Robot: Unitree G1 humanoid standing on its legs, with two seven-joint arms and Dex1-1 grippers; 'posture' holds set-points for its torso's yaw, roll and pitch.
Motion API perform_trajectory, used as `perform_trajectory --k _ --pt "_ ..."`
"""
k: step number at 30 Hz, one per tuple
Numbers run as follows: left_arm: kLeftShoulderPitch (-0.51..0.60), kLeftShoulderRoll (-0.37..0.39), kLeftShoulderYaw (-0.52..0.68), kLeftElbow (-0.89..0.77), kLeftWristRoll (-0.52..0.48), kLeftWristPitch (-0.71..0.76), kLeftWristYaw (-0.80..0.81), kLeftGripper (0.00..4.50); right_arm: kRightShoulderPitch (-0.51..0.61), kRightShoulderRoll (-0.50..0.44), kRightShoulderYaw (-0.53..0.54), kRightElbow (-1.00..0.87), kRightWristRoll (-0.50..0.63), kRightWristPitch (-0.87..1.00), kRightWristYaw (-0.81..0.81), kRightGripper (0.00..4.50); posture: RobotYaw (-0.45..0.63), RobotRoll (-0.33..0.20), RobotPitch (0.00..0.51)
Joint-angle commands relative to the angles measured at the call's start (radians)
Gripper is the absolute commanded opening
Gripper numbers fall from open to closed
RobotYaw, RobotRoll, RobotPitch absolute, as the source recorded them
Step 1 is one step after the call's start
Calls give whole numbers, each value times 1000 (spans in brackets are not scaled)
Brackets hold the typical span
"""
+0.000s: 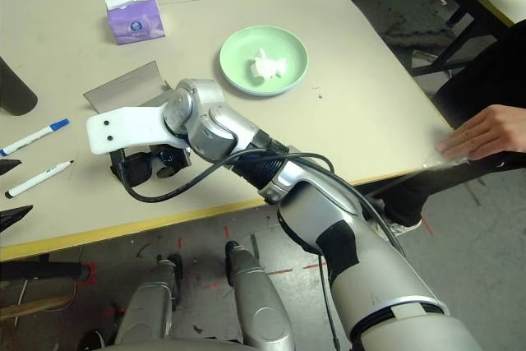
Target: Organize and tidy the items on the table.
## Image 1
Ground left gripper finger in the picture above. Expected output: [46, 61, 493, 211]
[0, 204, 34, 232]
[0, 157, 22, 175]

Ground white marker black tip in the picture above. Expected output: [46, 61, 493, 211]
[4, 159, 76, 199]

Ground black sunglasses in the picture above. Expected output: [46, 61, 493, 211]
[110, 145, 192, 188]

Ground grey glasses case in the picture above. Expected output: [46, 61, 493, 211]
[83, 60, 173, 116]

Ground green plate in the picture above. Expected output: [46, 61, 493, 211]
[219, 25, 310, 97]

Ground white tissue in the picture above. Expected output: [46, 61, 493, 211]
[247, 48, 288, 81]

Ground bystander forearm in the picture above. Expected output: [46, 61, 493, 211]
[509, 107, 526, 151]

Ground bystander bare hand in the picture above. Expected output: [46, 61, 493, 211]
[435, 104, 514, 161]

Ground white marker blue cap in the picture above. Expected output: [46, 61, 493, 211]
[0, 118, 71, 158]

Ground black table base tube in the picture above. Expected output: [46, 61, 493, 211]
[0, 252, 92, 283]

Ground black plastic cup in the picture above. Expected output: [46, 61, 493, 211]
[0, 56, 39, 117]

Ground wooden stick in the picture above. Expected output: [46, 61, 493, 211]
[0, 296, 69, 320]

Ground black sneaker white sole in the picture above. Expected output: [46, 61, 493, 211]
[77, 329, 106, 351]

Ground silver robot left leg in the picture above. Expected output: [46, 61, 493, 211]
[114, 252, 184, 344]

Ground silver robot leg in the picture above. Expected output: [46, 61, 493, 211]
[114, 252, 184, 344]
[224, 239, 296, 351]

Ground purple tissue pack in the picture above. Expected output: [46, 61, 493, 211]
[104, 0, 168, 46]

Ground grey robot torso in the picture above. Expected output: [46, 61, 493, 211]
[88, 336, 247, 351]

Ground silver robot right leg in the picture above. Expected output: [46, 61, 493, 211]
[224, 239, 296, 351]

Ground white bystander sneaker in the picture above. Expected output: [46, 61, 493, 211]
[381, 198, 424, 241]

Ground clear plastic wrap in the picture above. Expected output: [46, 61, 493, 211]
[422, 152, 473, 171]

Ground bystander black clothed body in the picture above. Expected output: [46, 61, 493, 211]
[384, 17, 526, 229]

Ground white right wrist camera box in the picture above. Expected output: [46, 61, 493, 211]
[85, 104, 188, 158]

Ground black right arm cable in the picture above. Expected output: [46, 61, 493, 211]
[116, 149, 408, 257]

